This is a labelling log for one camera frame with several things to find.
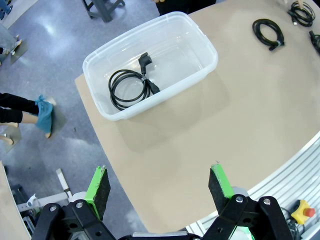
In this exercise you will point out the teal cloth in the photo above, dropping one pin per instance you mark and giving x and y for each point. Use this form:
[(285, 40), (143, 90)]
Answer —
[(45, 117)]

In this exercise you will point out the white metal leg frame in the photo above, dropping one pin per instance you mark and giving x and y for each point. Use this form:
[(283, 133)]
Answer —
[(50, 197)]

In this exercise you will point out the aluminium rail frame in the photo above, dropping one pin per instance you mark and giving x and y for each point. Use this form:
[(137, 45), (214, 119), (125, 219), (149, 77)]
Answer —
[(287, 170)]

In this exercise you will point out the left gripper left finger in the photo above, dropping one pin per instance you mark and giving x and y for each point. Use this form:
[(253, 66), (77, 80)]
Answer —
[(100, 192)]

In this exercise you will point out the yellow emergency stop button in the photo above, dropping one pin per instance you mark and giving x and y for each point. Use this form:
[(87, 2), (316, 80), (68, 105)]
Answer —
[(302, 212)]

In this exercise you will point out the person's left hand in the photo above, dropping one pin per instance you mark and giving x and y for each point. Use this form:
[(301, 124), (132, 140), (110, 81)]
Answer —
[(300, 2)]

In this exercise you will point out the person in blue clothing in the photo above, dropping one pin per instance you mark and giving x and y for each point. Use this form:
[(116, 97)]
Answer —
[(15, 107)]

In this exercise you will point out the clear plastic storage box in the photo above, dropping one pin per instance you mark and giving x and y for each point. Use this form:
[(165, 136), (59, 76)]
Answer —
[(175, 37)]

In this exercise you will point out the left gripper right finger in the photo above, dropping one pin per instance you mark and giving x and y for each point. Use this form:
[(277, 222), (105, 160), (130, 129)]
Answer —
[(217, 190)]

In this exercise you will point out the dark grey metal stand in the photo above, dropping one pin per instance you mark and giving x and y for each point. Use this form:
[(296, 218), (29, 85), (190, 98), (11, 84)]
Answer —
[(105, 10)]

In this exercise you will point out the light wooden side table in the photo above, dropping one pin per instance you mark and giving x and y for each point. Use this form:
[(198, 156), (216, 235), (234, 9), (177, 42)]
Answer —
[(10, 205)]

